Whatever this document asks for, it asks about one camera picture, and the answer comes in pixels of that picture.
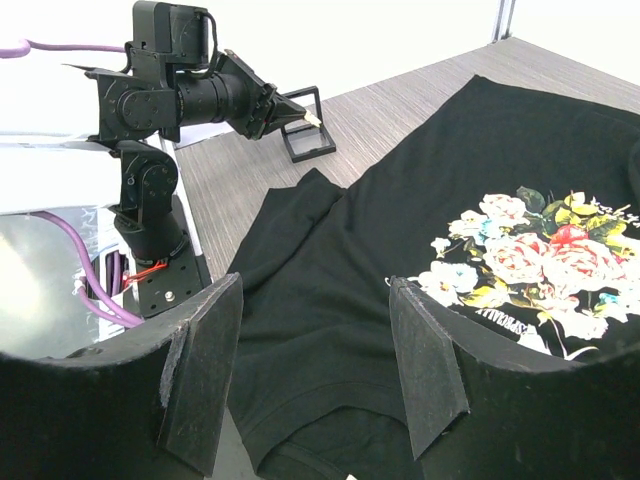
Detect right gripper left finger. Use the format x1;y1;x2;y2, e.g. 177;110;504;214
1;274;243;479

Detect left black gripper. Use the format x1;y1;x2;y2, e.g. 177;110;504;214
177;49;307;140

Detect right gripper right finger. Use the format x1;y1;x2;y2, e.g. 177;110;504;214
389;278;639;479

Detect gold flower brooch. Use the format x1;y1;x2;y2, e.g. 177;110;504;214
304;111;322;128

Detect black floral print t-shirt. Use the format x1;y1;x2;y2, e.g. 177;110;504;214
228;76;639;479

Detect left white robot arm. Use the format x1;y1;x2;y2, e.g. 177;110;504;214
1;1;320;265

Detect left black display box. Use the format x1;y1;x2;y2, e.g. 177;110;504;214
281;86;337;163

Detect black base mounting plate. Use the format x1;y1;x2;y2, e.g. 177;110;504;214
123;195;211;319

